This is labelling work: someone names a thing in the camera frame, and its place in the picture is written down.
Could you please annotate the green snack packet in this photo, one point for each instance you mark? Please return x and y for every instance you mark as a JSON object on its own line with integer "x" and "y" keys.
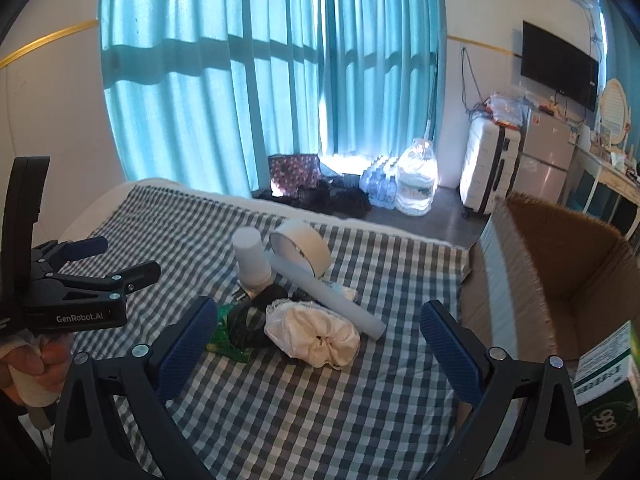
{"x": 220, "y": 340}

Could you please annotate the beige tape roll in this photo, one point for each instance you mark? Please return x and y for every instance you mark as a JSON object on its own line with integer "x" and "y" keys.
{"x": 310, "y": 245}

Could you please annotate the checkered cloth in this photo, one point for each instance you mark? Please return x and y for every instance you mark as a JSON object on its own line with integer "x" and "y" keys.
{"x": 310, "y": 410}

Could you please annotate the white suitcase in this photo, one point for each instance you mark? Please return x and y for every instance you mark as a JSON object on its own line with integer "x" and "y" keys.
{"x": 482, "y": 165}

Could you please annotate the teal curtain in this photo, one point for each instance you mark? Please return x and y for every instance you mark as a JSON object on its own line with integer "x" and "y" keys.
{"x": 200, "y": 85}
{"x": 620, "y": 50}

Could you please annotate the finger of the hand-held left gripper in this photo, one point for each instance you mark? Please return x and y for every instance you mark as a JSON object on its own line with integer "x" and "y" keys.
{"x": 140, "y": 275}
{"x": 87, "y": 247}

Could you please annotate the plastic bags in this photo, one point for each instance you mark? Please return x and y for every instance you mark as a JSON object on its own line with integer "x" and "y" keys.
{"x": 502, "y": 107}

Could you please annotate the green medicine box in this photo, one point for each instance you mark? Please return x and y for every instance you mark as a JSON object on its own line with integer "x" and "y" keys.
{"x": 605, "y": 375}

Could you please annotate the white dressing table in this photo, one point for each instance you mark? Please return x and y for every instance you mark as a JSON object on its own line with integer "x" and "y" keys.
{"x": 600, "y": 160}

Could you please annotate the polka-dot bag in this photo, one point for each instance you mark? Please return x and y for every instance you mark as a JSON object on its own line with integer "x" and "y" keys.
{"x": 292, "y": 175}

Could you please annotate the grey tube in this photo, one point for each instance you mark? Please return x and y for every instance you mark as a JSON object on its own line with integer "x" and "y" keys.
{"x": 345, "y": 305}

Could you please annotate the white cloth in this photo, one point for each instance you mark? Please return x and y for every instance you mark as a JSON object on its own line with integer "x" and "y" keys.
{"x": 320, "y": 330}

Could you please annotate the white bottle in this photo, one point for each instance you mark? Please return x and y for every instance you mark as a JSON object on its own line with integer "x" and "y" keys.
{"x": 252, "y": 260}

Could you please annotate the black television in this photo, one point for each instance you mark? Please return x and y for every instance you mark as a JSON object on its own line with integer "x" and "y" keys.
{"x": 560, "y": 67}

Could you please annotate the oval white mirror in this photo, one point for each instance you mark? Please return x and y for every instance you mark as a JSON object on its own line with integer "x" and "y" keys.
{"x": 612, "y": 110}

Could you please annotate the black clothes pile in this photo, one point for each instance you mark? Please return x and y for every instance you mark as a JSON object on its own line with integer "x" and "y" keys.
{"x": 345, "y": 202}

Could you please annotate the small blue packet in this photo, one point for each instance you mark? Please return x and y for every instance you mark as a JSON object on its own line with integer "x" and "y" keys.
{"x": 342, "y": 291}

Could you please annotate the silver fridge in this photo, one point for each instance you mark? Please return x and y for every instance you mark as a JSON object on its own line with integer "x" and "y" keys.
{"x": 542, "y": 160}

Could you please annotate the cardboard box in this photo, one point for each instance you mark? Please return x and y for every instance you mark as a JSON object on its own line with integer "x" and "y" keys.
{"x": 550, "y": 270}

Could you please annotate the person's left hand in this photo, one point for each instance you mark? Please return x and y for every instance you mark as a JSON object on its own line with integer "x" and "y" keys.
{"x": 30, "y": 360}

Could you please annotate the pack of small water bottles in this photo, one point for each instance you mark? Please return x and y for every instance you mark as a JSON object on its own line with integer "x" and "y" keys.
{"x": 377, "y": 187}

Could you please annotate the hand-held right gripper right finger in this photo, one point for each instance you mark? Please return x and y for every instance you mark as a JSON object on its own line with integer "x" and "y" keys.
{"x": 450, "y": 355}

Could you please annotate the large water jug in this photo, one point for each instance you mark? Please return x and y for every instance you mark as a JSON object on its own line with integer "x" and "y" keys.
{"x": 415, "y": 180}

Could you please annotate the black fabric bundle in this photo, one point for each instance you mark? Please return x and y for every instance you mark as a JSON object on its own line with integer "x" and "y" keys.
{"x": 247, "y": 327}

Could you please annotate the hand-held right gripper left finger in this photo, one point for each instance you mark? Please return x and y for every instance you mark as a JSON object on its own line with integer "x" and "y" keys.
{"x": 185, "y": 350}

